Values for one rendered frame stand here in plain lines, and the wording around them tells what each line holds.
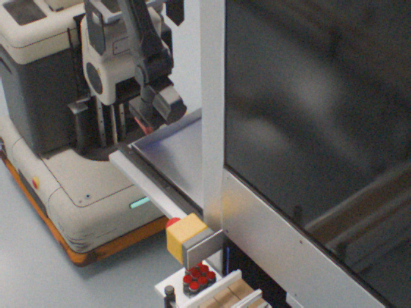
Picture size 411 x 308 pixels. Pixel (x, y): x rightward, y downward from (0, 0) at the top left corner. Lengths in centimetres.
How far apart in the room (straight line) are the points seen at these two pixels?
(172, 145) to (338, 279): 78
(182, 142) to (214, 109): 61
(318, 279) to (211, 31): 48
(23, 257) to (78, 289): 25
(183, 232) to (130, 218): 117
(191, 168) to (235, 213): 43
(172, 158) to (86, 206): 79
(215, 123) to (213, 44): 18
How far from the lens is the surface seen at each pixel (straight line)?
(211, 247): 179
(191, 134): 220
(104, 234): 292
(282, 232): 159
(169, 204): 203
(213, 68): 152
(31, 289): 304
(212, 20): 146
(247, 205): 164
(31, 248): 316
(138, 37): 192
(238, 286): 181
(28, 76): 281
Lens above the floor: 237
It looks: 44 degrees down
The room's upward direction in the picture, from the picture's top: 1 degrees counter-clockwise
